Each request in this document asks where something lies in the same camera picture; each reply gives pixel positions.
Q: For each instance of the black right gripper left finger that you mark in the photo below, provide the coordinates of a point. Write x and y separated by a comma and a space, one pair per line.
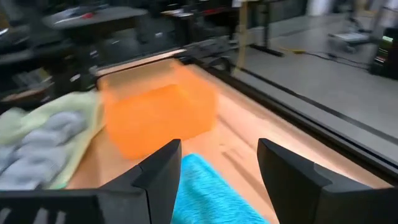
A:
161, 174

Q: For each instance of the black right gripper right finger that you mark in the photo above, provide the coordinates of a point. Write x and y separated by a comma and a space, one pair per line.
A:
289, 180

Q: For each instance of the blue microfiber towel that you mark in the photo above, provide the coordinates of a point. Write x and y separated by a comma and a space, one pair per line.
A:
211, 193

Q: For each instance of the orange plastic tray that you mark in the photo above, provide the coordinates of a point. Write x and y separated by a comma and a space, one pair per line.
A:
155, 118

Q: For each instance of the light green microfiber towel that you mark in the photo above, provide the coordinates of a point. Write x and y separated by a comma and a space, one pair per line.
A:
77, 105

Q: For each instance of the grey microfiber towel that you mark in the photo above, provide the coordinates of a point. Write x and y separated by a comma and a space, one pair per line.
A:
40, 149

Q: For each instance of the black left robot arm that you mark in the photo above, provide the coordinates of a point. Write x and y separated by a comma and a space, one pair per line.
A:
74, 62

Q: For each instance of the black equipment case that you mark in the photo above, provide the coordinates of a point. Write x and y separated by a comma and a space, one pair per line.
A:
385, 53

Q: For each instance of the grey desk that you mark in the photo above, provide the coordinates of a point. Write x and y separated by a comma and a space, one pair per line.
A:
109, 15

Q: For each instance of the black frame hook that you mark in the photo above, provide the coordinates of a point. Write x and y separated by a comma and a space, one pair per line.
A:
229, 63

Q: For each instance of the light wooden post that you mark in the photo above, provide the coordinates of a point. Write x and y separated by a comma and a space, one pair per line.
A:
242, 31

